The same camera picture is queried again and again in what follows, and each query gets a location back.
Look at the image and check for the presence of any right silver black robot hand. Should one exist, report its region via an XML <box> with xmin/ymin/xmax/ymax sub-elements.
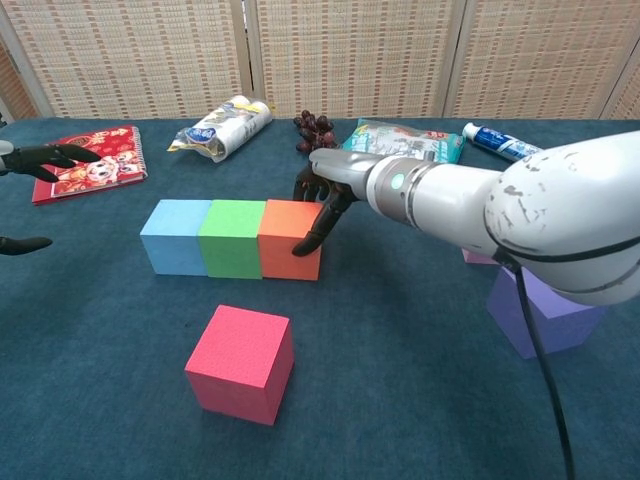
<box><xmin>291</xmin><ymin>147</ymin><xmax>381</xmax><ymax>258</ymax></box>

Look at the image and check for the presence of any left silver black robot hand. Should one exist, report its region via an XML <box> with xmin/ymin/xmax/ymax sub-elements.
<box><xmin>0</xmin><ymin>141</ymin><xmax>104</xmax><ymax>257</ymax></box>

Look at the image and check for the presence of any orange foam cube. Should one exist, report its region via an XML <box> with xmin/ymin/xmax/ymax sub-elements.
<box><xmin>257</xmin><ymin>198</ymin><xmax>325</xmax><ymax>282</ymax></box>

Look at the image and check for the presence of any green foam cube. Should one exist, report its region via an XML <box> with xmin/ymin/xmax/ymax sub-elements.
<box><xmin>197</xmin><ymin>199</ymin><xmax>268</xmax><ymax>280</ymax></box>

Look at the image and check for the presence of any light pink foam cube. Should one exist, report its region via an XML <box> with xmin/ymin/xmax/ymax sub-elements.
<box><xmin>462</xmin><ymin>247</ymin><xmax>501</xmax><ymax>265</ymax></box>

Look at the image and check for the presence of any light blue foam cube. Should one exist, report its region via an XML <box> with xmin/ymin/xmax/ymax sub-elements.
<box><xmin>139</xmin><ymin>198</ymin><xmax>214</xmax><ymax>277</ymax></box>

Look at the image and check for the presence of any red foam cube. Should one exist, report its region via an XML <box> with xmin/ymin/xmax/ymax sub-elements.
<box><xmin>184</xmin><ymin>304</ymin><xmax>296</xmax><ymax>427</ymax></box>

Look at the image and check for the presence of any purple foam cube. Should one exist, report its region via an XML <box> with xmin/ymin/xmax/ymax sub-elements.
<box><xmin>485</xmin><ymin>264</ymin><xmax>609</xmax><ymax>360</ymax></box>

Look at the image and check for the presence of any dark red grape bunch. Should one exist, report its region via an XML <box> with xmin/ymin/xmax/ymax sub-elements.
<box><xmin>292</xmin><ymin>109</ymin><xmax>341</xmax><ymax>154</ymax></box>

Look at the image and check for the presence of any teal snack bag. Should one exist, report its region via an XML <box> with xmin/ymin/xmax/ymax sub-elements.
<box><xmin>339</xmin><ymin>117</ymin><xmax>466</xmax><ymax>164</ymax></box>

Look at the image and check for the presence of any red spiral desk calendar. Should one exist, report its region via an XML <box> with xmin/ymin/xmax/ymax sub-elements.
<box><xmin>31</xmin><ymin>124</ymin><xmax>150</xmax><ymax>207</ymax></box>

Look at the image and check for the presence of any woven folding screen panel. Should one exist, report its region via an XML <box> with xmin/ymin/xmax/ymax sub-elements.
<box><xmin>599</xmin><ymin>49</ymin><xmax>640</xmax><ymax>121</ymax></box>
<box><xmin>247</xmin><ymin>0</ymin><xmax>469</xmax><ymax>120</ymax></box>
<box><xmin>442</xmin><ymin>0</ymin><xmax>640</xmax><ymax>120</ymax></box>
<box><xmin>0</xmin><ymin>0</ymin><xmax>254</xmax><ymax>120</ymax></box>

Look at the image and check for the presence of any white tissue roll pack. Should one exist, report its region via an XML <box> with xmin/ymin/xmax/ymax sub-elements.
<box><xmin>166</xmin><ymin>94</ymin><xmax>277</xmax><ymax>164</ymax></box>

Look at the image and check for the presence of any blue white toothpaste tube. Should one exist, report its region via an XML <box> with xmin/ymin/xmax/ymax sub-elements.
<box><xmin>461</xmin><ymin>122</ymin><xmax>546</xmax><ymax>162</ymax></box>

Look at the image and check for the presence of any teal table cloth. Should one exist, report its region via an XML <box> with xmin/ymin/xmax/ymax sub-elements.
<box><xmin>0</xmin><ymin>117</ymin><xmax>640</xmax><ymax>480</ymax></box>

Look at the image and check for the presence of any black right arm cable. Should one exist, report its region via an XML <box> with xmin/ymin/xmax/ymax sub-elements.
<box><xmin>487</xmin><ymin>232</ymin><xmax>577</xmax><ymax>480</ymax></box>

